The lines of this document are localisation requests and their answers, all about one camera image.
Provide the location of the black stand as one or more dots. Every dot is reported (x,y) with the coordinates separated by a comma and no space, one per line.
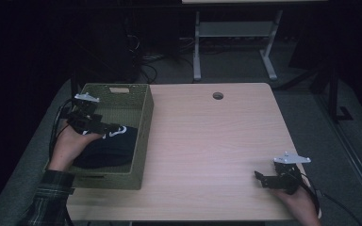
(74,84)
(333,94)

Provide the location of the dark blue garment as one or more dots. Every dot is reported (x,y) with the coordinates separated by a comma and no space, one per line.
(113,150)

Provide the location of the white metal table frame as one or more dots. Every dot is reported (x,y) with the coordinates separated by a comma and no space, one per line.
(235,29)

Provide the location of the metal floor rail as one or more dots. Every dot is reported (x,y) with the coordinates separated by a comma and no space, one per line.
(348,150)

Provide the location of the green woven basket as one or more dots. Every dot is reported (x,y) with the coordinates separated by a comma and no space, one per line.
(143,125)

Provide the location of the person's left hand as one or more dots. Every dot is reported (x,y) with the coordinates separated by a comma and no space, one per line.
(67,149)

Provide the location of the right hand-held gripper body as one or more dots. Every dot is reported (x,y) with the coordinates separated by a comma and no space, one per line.
(290,180)

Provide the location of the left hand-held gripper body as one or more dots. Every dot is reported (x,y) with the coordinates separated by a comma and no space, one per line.
(85,117)

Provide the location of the person's right hand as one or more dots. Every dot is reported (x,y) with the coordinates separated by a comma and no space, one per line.
(300,207)

